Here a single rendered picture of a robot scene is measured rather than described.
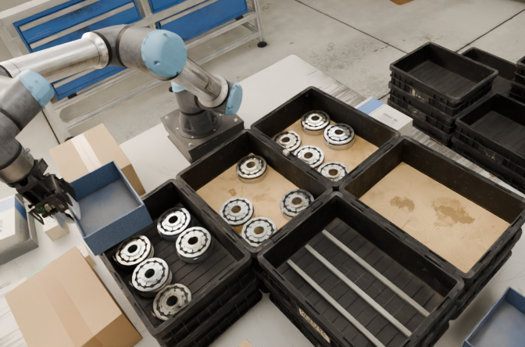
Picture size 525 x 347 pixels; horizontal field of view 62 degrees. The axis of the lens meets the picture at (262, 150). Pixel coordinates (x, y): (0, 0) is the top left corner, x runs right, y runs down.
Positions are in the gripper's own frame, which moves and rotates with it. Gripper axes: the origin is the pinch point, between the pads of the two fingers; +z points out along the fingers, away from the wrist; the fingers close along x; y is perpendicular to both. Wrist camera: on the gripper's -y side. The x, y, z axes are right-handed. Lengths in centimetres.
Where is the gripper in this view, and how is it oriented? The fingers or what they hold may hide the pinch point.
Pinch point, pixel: (73, 216)
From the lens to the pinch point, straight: 114.1
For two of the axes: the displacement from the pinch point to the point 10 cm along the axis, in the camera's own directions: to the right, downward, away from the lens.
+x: 8.0, -5.6, 2.1
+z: 2.6, 6.4, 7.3
